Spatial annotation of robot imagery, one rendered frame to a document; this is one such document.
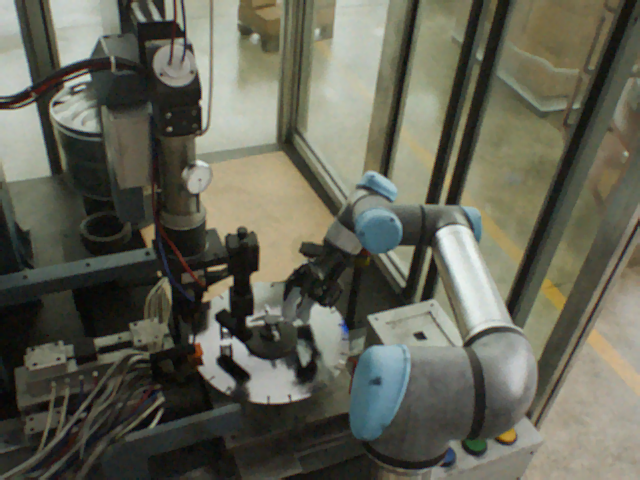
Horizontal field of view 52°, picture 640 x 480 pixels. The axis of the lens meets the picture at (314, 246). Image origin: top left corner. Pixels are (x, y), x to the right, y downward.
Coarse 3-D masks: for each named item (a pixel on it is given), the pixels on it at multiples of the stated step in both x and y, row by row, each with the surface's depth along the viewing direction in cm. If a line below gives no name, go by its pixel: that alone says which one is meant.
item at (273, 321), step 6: (264, 306) 136; (264, 318) 132; (270, 318) 132; (276, 318) 132; (282, 318) 133; (288, 318) 133; (252, 324) 131; (258, 324) 132; (264, 324) 132; (270, 324) 131; (276, 324) 132; (270, 330) 132; (276, 330) 131; (276, 336) 129
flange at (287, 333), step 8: (256, 320) 138; (256, 328) 136; (280, 328) 134; (288, 328) 136; (256, 336) 134; (264, 336) 133; (272, 336) 133; (280, 336) 134; (288, 336) 135; (296, 336) 135; (248, 344) 133; (256, 344) 133; (264, 344) 133; (272, 344) 133; (280, 344) 133; (288, 344) 133; (256, 352) 131; (264, 352) 131; (272, 352) 131; (280, 352) 132
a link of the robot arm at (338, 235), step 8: (336, 216) 126; (336, 224) 124; (328, 232) 125; (336, 232) 124; (344, 232) 123; (328, 240) 125; (336, 240) 124; (344, 240) 123; (352, 240) 123; (344, 248) 124; (352, 248) 124; (360, 248) 126
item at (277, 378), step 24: (264, 288) 146; (216, 312) 140; (264, 312) 141; (312, 312) 142; (336, 312) 143; (192, 336) 134; (216, 336) 135; (312, 336) 137; (336, 336) 137; (216, 360) 130; (240, 360) 130; (264, 360) 131; (288, 360) 131; (312, 360) 132; (336, 360) 132; (216, 384) 126; (240, 384) 126; (264, 384) 126; (288, 384) 127; (312, 384) 127
